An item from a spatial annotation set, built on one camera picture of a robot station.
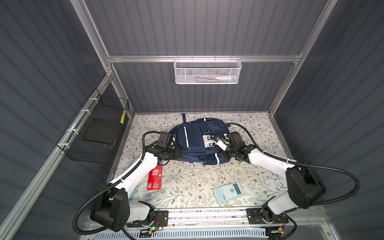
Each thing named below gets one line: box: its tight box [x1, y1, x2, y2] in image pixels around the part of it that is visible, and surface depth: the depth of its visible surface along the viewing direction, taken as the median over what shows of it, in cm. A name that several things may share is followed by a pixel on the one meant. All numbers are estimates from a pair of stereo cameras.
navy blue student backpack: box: [171, 113, 231, 166], surface depth 91 cm
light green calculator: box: [212, 181, 246, 204], surface depth 82 cm
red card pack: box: [147, 165, 163, 191], surface depth 89 cm
